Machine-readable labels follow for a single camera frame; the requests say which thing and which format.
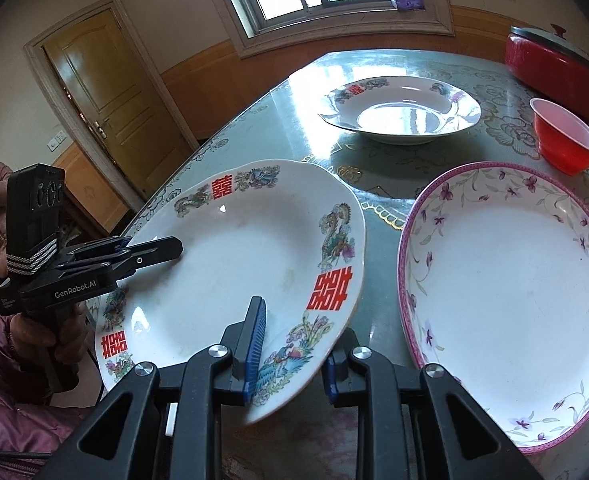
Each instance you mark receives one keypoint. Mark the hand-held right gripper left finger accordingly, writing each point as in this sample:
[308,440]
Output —
[255,345]

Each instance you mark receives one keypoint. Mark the person's left forearm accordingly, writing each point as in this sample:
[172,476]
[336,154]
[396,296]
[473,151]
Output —
[14,410]

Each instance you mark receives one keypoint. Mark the pink floral rimmed plate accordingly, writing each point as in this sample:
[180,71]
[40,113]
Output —
[504,285]

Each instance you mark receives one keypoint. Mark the white light switch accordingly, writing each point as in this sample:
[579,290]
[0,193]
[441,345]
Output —
[57,141]

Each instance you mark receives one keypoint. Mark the grey pot lid red knob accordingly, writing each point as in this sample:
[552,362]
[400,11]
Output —
[559,45]

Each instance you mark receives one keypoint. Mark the red electric cooking pot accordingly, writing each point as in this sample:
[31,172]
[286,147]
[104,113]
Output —
[539,72]

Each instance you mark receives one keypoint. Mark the dragon print white plate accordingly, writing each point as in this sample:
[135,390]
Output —
[224,270]
[404,94]

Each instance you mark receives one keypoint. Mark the red plastic bowl white rim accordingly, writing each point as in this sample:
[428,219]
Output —
[564,145]

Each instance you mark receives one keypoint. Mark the person's left hand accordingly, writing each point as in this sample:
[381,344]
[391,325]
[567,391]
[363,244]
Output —
[27,335]

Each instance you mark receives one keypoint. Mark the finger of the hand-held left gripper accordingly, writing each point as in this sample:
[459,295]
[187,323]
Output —
[99,247]
[157,251]

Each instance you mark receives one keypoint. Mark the green floral printed tablecloth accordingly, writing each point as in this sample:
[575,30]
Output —
[284,125]

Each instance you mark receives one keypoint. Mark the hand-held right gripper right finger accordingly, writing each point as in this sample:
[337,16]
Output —
[331,377]

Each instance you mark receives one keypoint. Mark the yellow wooden door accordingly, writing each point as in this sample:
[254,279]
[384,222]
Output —
[109,85]

